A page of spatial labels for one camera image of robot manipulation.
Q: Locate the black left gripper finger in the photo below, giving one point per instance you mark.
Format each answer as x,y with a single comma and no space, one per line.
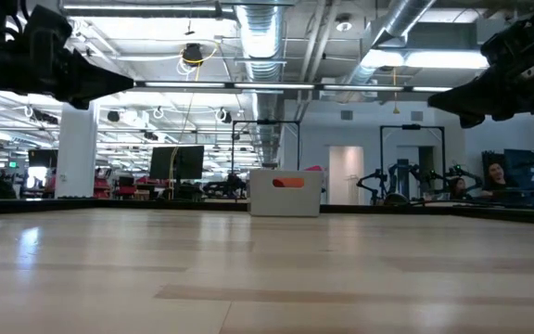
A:
93,73
91,90

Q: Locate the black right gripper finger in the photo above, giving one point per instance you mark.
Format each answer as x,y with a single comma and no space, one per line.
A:
480,88
475,106

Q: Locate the orange measuring cup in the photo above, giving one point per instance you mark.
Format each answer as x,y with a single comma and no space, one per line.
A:
292,183

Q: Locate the black background robot arm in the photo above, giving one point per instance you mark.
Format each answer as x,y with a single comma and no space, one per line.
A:
461,171
378,176

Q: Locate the white plastic basket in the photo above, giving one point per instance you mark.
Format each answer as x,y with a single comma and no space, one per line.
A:
267,199

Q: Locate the black ceiling-hung device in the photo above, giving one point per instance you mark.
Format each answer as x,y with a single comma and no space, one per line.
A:
113,116
226,116

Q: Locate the bright ceiling light panel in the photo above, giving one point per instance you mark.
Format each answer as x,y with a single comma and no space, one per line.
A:
434,59

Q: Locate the white building pillar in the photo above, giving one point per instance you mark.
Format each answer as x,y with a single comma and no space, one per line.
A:
76,153

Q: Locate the person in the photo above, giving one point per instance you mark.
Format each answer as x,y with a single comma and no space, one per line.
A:
496,174
458,188

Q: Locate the blue panel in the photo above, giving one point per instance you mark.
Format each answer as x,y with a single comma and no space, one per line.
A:
526,167

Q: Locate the small dark screen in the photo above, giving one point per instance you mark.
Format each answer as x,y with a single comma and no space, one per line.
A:
42,158

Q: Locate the red office chair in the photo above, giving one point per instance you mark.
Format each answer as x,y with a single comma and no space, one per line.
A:
126,189

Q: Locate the black monitor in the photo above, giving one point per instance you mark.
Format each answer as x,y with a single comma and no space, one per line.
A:
176,162

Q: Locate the white door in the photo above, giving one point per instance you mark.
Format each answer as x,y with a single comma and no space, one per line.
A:
346,176

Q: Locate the long ceiling light bar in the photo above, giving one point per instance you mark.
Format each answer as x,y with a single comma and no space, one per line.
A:
271,86

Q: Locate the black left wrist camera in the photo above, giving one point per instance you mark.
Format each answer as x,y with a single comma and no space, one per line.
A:
47,28

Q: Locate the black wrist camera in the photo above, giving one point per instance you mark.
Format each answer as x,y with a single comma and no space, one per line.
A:
508,44
47,28

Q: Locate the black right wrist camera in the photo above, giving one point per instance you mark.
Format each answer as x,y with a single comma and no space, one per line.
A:
508,44

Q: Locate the black metal rig frame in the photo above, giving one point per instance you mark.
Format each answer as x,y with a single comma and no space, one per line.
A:
410,126
267,121

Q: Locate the silver ventilation duct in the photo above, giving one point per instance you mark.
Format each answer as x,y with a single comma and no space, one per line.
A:
260,37
401,14

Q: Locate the black aluminium table frame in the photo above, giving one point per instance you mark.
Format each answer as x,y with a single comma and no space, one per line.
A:
109,204

